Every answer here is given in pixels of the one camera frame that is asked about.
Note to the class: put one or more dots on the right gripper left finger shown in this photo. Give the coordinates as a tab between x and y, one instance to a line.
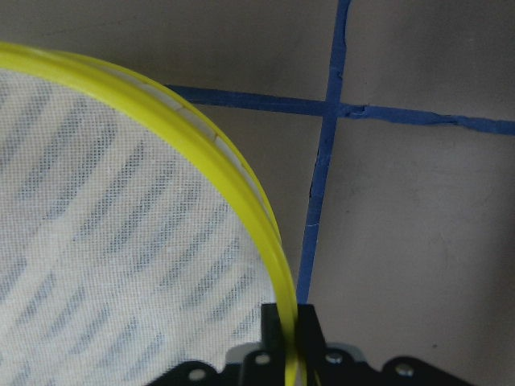
272	337

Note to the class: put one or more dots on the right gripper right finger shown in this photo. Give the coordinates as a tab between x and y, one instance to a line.
309	335

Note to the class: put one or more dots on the yellow steamer layer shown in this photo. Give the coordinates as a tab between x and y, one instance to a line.
134	235

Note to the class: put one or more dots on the brown paper table cover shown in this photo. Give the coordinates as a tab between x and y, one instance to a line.
366	123

